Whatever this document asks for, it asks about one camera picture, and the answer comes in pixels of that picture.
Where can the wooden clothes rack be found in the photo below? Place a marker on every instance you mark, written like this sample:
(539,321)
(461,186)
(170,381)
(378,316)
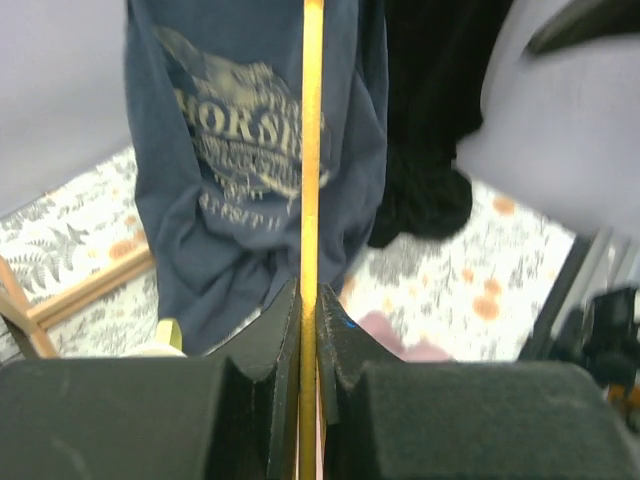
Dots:
(28,324)

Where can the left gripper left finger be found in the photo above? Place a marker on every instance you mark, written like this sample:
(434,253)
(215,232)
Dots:
(228,415)

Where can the yellow green mug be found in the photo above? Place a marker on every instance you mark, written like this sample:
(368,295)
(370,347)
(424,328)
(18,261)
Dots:
(167,340)

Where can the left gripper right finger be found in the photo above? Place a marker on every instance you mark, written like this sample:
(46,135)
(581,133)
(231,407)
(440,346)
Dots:
(391,419)

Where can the blue printed tank top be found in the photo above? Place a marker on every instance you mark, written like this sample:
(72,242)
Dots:
(213,94)

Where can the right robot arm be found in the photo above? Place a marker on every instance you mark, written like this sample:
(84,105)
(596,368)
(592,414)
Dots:
(601,337)

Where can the floral table cloth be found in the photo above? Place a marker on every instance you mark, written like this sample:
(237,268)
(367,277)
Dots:
(476,295)

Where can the yellow hanger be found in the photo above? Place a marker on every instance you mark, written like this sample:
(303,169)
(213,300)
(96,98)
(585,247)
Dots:
(312,72)

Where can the black tank top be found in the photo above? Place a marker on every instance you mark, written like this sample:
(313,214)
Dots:
(438,56)

